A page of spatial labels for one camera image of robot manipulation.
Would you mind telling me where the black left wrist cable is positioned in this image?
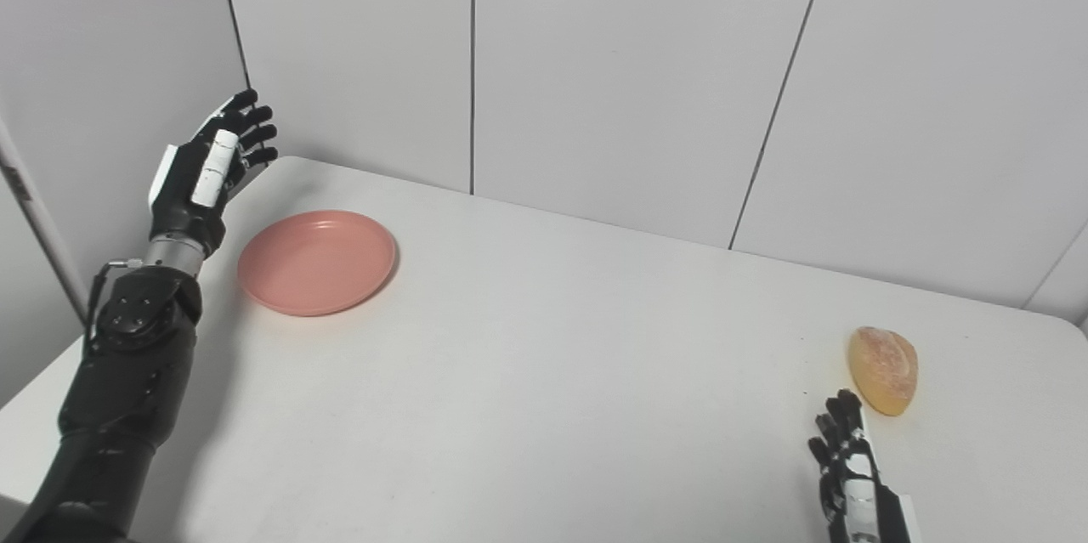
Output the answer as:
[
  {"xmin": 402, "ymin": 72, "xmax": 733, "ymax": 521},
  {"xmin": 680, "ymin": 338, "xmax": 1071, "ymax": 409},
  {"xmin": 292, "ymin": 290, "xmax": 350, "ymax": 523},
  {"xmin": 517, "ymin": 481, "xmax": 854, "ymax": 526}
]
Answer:
[{"xmin": 80, "ymin": 257, "xmax": 145, "ymax": 359}]

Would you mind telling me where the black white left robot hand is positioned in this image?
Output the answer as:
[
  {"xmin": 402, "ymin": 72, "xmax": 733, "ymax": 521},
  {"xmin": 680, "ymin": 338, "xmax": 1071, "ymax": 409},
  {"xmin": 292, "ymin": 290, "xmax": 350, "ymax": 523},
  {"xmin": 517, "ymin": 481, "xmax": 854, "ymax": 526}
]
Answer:
[{"xmin": 148, "ymin": 88, "xmax": 279, "ymax": 260}]

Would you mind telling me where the golden bread roll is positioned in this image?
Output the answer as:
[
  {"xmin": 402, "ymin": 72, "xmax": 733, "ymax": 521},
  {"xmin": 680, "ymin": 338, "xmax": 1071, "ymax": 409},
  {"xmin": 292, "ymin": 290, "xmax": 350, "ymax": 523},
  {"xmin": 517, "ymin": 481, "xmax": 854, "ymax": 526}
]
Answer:
[{"xmin": 847, "ymin": 326, "xmax": 920, "ymax": 417}]

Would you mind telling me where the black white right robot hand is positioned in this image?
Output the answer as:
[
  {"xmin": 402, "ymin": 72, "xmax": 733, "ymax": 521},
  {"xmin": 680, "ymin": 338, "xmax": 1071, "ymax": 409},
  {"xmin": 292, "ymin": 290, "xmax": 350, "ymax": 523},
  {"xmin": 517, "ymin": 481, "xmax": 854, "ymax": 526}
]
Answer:
[{"xmin": 807, "ymin": 389, "xmax": 924, "ymax": 543}]

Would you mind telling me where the pink round plate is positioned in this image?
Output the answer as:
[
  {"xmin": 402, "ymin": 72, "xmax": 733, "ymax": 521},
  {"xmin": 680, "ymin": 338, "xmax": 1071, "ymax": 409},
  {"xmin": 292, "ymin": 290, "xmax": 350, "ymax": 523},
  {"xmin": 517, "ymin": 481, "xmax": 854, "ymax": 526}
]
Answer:
[{"xmin": 237, "ymin": 210, "xmax": 398, "ymax": 318}]

